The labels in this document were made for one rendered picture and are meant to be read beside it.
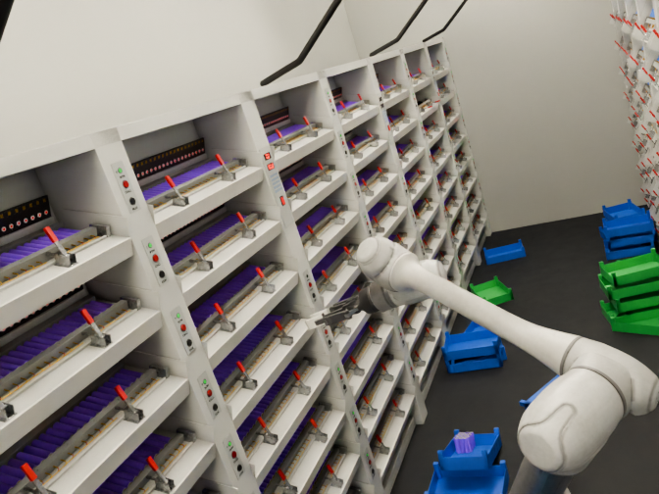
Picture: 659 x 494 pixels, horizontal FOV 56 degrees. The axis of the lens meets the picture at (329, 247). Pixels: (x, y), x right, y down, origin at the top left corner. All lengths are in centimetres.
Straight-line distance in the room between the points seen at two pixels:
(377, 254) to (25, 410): 81
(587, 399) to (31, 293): 107
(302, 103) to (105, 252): 150
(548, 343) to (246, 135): 117
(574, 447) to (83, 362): 97
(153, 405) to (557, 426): 89
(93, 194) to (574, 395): 112
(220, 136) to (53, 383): 109
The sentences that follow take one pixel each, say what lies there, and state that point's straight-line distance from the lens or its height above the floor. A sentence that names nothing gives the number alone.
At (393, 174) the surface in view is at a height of 113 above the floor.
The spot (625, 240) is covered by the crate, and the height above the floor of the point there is 12.
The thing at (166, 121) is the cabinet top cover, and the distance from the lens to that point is 173.
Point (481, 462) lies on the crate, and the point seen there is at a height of 13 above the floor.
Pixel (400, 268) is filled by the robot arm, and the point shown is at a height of 124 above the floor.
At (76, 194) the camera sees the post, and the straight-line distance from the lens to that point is 158.
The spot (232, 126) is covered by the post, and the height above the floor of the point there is 166.
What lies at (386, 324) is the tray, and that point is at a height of 56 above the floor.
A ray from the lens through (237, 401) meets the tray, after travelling 182.
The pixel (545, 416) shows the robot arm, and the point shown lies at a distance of 125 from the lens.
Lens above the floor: 171
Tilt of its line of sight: 15 degrees down
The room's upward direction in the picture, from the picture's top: 18 degrees counter-clockwise
